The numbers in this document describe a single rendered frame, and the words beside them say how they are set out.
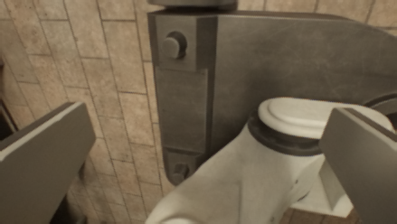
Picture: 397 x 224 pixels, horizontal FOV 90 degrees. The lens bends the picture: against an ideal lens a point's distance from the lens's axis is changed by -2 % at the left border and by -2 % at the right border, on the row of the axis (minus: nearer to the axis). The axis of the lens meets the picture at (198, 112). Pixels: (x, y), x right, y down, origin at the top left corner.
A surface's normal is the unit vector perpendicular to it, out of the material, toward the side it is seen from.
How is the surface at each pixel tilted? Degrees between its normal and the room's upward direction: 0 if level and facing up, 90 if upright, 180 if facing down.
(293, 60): 0
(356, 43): 0
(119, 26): 0
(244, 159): 90
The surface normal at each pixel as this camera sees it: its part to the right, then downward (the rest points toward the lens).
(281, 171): 0.01, -0.86
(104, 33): -0.22, 0.50
